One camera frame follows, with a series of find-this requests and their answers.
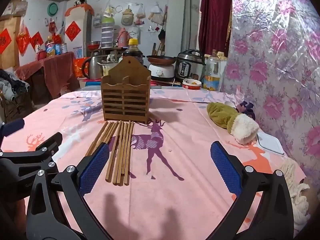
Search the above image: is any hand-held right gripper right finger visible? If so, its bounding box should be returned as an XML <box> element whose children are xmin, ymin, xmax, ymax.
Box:
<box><xmin>210</xmin><ymin>141</ymin><xmax>294</xmax><ymax>240</ymax></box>

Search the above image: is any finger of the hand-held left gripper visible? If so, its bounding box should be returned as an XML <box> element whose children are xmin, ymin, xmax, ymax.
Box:
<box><xmin>0</xmin><ymin>132</ymin><xmax>63</xmax><ymax>180</ymax></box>
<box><xmin>0</xmin><ymin>119</ymin><xmax>25</xmax><ymax>140</ymax></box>

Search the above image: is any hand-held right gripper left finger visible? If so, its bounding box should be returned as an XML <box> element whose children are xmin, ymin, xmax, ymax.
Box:
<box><xmin>26</xmin><ymin>142</ymin><xmax>110</xmax><ymax>240</ymax></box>

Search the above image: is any bundle of wooden chopsticks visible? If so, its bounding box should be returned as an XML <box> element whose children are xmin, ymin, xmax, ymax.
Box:
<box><xmin>84</xmin><ymin>120</ymin><xmax>135</xmax><ymax>186</ymax></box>

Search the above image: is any wooden slatted chopstick holder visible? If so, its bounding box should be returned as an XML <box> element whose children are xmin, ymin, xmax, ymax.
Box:
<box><xmin>101</xmin><ymin>56</ymin><xmax>152</xmax><ymax>125</ymax></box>

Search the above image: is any wooden chair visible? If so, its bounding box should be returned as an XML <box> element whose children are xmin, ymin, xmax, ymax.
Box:
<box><xmin>0</xmin><ymin>90</ymin><xmax>32</xmax><ymax>122</ymax></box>

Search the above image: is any grey black jacket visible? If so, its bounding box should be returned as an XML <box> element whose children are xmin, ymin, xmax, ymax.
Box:
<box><xmin>0</xmin><ymin>69</ymin><xmax>30</xmax><ymax>100</ymax></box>

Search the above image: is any pink deer print blanket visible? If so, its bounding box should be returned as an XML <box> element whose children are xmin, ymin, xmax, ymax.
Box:
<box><xmin>5</xmin><ymin>86</ymin><xmax>309</xmax><ymax>240</ymax></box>

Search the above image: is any dark purple cloth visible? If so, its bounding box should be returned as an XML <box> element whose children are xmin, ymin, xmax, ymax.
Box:
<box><xmin>236</xmin><ymin>100</ymin><xmax>256</xmax><ymax>120</ymax></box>

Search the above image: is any table with red cloth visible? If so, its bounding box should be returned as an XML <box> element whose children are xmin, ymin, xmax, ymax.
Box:
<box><xmin>15</xmin><ymin>52</ymin><xmax>78</xmax><ymax>98</ymax></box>

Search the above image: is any cream knitted cloth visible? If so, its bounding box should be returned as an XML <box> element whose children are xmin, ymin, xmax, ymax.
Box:
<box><xmin>279</xmin><ymin>159</ymin><xmax>310</xmax><ymax>230</ymax></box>

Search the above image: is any orange gift bag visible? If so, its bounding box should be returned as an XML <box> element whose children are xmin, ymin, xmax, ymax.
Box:
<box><xmin>73</xmin><ymin>57</ymin><xmax>90</xmax><ymax>78</ymax></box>

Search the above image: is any red container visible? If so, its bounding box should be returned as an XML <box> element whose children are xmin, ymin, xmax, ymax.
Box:
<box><xmin>35</xmin><ymin>44</ymin><xmax>47</xmax><ymax>60</ymax></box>

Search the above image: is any stainless steel kettle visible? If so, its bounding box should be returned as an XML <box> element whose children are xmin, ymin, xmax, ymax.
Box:
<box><xmin>82</xmin><ymin>56</ymin><xmax>104</xmax><ymax>80</ymax></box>

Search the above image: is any red diamond paper poster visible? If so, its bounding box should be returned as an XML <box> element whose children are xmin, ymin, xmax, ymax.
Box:
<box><xmin>0</xmin><ymin>28</ymin><xmax>10</xmax><ymax>54</ymax></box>
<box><xmin>30</xmin><ymin>32</ymin><xmax>44</xmax><ymax>50</ymax></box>
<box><xmin>65</xmin><ymin>21</ymin><xmax>82</xmax><ymax>42</ymax></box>

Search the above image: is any large yellow oil bottle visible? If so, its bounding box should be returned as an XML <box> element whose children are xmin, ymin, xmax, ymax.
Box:
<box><xmin>45</xmin><ymin>36</ymin><xmax>56</xmax><ymax>57</ymax></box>

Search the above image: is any red plastic decoration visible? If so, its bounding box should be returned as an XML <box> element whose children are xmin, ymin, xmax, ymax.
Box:
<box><xmin>16</xmin><ymin>21</ymin><xmax>32</xmax><ymax>53</ymax></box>

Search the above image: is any red white bowl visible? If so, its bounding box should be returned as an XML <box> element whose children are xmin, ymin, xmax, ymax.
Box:
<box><xmin>182</xmin><ymin>78</ymin><xmax>202</xmax><ymax>90</ymax></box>

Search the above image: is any cream pot with lid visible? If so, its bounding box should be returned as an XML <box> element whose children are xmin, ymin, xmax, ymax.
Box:
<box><xmin>97</xmin><ymin>60</ymin><xmax>118</xmax><ymax>77</ymax></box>

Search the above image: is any clear cooking oil bottle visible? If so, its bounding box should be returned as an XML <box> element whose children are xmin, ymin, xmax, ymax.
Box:
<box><xmin>203</xmin><ymin>49</ymin><xmax>227</xmax><ymax>91</ymax></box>

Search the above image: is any wooden wardrobe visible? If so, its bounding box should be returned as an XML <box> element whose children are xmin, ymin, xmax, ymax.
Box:
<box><xmin>0</xmin><ymin>15</ymin><xmax>22</xmax><ymax>69</ymax></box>

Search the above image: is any silver black pressure cooker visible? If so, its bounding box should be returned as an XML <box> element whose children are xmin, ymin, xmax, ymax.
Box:
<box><xmin>174</xmin><ymin>49</ymin><xmax>206</xmax><ymax>83</ymax></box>

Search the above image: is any small rice cooker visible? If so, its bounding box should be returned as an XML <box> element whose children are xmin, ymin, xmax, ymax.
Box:
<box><xmin>148</xmin><ymin>64</ymin><xmax>175</xmax><ymax>82</ymax></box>

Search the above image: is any white refrigerator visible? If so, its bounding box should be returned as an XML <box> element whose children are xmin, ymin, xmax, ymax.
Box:
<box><xmin>64</xmin><ymin>4</ymin><xmax>93</xmax><ymax>58</ymax></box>

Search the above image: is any tiered steel food carrier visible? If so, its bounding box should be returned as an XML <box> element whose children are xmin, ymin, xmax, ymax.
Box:
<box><xmin>101</xmin><ymin>16</ymin><xmax>116</xmax><ymax>48</ymax></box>

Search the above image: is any soy sauce bottle yellow cap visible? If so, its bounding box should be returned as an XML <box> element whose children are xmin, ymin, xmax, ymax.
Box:
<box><xmin>122</xmin><ymin>38</ymin><xmax>146</xmax><ymax>64</ymax></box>

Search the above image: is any pink thermos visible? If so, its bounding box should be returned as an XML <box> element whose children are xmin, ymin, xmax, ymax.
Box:
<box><xmin>117</xmin><ymin>27</ymin><xmax>129</xmax><ymax>47</ymax></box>

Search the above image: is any brown frying pan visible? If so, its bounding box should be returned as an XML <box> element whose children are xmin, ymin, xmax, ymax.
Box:
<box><xmin>146</xmin><ymin>55</ymin><xmax>177</xmax><ymax>65</ymax></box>

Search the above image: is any green plastic basin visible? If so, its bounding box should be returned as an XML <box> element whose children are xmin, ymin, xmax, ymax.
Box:
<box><xmin>47</xmin><ymin>2</ymin><xmax>58</xmax><ymax>16</ymax></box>

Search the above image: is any orange cloth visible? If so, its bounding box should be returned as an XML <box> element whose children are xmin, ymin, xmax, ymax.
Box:
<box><xmin>65</xmin><ymin>4</ymin><xmax>95</xmax><ymax>18</ymax></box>

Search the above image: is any plastic bag with yellow items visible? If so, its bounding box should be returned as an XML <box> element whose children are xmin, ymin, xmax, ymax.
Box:
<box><xmin>104</xmin><ymin>0</ymin><xmax>117</xmax><ymax>18</ymax></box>

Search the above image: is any tan cloth bag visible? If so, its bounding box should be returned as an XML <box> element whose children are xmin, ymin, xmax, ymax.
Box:
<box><xmin>121</xmin><ymin>5</ymin><xmax>134</xmax><ymax>25</ymax></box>

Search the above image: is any maroon curtain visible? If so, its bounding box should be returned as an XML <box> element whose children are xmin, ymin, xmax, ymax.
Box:
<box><xmin>199</xmin><ymin>0</ymin><xmax>234</xmax><ymax>57</ymax></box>

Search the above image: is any plastic bag with red items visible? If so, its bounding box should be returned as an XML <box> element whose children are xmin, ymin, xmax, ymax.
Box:
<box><xmin>135</xmin><ymin>4</ymin><xmax>145</xmax><ymax>25</ymax></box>

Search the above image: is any brown paper bag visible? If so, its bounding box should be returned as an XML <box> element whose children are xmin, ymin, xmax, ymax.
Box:
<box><xmin>148</xmin><ymin>12</ymin><xmax>163</xmax><ymax>25</ymax></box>

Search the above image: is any floral foil wall covering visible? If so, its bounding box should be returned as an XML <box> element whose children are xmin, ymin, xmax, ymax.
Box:
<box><xmin>220</xmin><ymin>0</ymin><xmax>320</xmax><ymax>188</ymax></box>

